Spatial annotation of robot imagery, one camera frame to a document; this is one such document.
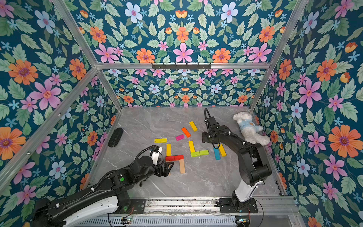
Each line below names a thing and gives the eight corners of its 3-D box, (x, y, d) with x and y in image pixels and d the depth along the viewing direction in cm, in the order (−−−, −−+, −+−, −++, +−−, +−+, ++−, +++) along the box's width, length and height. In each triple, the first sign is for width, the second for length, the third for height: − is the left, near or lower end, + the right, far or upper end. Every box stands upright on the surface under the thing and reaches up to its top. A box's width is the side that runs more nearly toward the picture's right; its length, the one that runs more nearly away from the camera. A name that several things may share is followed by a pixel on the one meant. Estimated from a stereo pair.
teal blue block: (214, 160, 93) (215, 158, 91) (213, 149, 98) (214, 147, 96) (220, 160, 93) (220, 158, 91) (218, 149, 98) (219, 147, 96)
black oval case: (109, 147, 98) (107, 144, 96) (116, 130, 108) (114, 127, 105) (117, 147, 98) (115, 144, 96) (123, 130, 108) (122, 127, 105)
